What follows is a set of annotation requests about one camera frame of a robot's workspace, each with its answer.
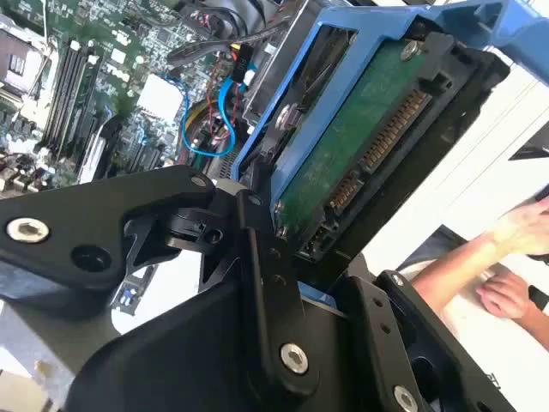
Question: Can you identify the person's right hand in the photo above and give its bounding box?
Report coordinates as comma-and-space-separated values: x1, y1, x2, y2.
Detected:
474, 271, 538, 321

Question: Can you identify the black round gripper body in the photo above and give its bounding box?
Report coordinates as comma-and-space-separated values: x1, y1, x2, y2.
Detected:
63, 274, 381, 412

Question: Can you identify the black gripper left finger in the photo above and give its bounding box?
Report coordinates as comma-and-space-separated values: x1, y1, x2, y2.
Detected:
0, 165, 322, 401

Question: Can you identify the black data wire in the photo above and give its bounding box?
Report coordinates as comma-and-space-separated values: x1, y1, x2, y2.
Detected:
166, 20, 282, 70

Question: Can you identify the person's left hand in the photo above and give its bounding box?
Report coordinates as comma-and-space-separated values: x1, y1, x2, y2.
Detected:
487, 200, 549, 258

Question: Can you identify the hard disk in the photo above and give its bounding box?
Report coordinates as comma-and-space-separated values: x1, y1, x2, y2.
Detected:
231, 0, 549, 311

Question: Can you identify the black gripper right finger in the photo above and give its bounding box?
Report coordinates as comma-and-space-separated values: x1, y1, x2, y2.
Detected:
337, 269, 516, 412

